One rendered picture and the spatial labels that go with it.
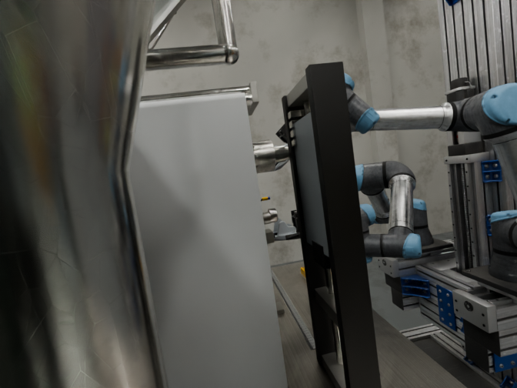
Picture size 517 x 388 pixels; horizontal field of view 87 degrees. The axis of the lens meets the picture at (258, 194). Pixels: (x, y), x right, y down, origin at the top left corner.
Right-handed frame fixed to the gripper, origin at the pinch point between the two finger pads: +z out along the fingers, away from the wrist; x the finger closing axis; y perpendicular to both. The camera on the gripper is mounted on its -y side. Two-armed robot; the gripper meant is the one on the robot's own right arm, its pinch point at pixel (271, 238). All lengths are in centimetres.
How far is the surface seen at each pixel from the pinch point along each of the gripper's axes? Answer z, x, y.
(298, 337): 0.9, 24.3, -19.0
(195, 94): 16, 38, 36
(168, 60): 17, 62, 32
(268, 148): 3.7, 34.0, 25.8
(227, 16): 11, 62, 35
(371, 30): -221, -263, 187
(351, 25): -201, -278, 203
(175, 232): 22.1, 41.3, 14.1
